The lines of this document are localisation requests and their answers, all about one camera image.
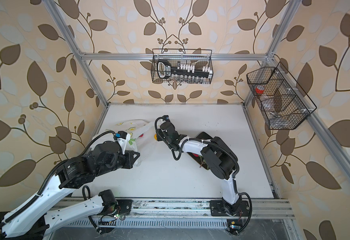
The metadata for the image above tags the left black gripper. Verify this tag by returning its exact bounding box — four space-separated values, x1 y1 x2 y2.
95 149 143 178

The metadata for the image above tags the white plastic bag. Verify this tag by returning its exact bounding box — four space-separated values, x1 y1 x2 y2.
93 120 159 167

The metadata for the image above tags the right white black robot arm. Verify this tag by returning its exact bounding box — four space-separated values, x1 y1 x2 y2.
154 115 253 236

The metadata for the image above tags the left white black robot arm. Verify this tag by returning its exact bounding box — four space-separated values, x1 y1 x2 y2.
0 131 140 240

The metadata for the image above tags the black square plate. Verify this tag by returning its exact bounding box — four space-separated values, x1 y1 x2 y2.
187 132 212 171

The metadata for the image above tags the black socket tool set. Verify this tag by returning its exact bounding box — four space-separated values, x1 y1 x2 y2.
156 60 213 79

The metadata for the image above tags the red capped clear bottle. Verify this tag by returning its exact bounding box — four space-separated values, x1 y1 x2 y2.
255 85 269 101

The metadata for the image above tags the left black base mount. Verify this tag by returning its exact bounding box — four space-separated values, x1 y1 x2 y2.
99 199 133 216

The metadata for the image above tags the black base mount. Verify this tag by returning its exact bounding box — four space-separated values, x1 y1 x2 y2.
99 199 133 216
209 200 251 217

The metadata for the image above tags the back black wire basket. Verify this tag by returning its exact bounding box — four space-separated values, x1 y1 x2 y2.
151 48 214 85

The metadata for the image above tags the black wire basket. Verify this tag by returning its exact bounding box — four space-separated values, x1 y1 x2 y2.
151 48 214 85
246 62 317 130

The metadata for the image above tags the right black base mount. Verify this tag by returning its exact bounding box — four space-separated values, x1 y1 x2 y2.
209 200 251 217

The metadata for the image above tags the aluminium rail frame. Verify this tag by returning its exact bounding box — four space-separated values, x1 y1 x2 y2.
47 197 295 220

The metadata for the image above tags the right black wire basket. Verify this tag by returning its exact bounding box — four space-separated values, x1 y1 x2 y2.
246 62 317 130

